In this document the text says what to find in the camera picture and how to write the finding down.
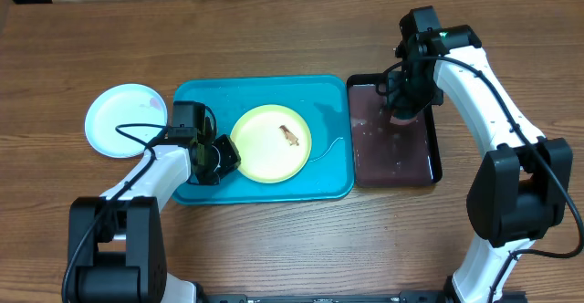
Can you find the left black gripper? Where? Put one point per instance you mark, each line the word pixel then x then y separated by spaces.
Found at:
pixel 231 161

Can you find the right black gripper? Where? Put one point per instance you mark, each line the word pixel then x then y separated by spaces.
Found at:
pixel 401 101

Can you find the yellow plate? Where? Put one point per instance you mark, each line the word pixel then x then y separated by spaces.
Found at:
pixel 274 143

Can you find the light blue plate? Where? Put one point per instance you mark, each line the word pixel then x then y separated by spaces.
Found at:
pixel 124 104

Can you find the green sponge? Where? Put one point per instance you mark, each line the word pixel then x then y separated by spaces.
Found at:
pixel 402 122

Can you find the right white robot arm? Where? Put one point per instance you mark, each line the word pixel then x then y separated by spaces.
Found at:
pixel 521 187

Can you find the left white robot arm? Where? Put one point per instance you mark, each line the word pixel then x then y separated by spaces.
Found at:
pixel 115 243

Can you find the black water tray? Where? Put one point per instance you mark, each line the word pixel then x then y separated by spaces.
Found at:
pixel 387 154

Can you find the teal plastic tray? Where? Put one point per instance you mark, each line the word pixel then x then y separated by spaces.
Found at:
pixel 321 100

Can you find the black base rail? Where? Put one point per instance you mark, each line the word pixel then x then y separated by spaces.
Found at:
pixel 409 296

